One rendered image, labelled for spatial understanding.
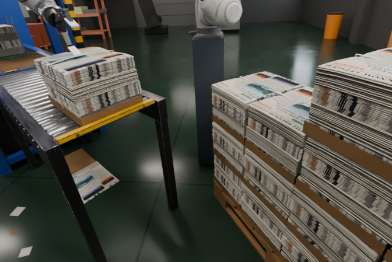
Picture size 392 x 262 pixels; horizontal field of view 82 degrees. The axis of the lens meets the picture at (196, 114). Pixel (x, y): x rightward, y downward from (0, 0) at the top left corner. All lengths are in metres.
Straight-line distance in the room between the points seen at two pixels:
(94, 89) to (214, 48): 0.81
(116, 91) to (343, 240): 0.95
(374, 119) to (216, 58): 1.01
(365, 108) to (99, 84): 0.86
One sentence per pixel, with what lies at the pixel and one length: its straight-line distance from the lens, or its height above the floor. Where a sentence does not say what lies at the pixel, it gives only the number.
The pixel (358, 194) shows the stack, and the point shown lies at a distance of 0.80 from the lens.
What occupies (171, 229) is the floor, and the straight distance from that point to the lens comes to 1.53.
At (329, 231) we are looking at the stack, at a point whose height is 0.55.
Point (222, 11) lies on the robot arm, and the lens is 1.24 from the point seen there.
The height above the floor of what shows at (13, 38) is 0.95.
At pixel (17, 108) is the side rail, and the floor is 0.80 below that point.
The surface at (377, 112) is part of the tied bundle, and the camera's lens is 0.67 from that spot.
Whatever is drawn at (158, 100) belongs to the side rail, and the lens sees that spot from 1.11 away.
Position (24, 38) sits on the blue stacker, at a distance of 4.59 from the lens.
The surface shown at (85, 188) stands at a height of 0.01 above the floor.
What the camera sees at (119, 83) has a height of 0.93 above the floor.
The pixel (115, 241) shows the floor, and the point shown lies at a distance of 1.58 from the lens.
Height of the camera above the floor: 1.25
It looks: 29 degrees down
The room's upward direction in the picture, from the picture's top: 3 degrees counter-clockwise
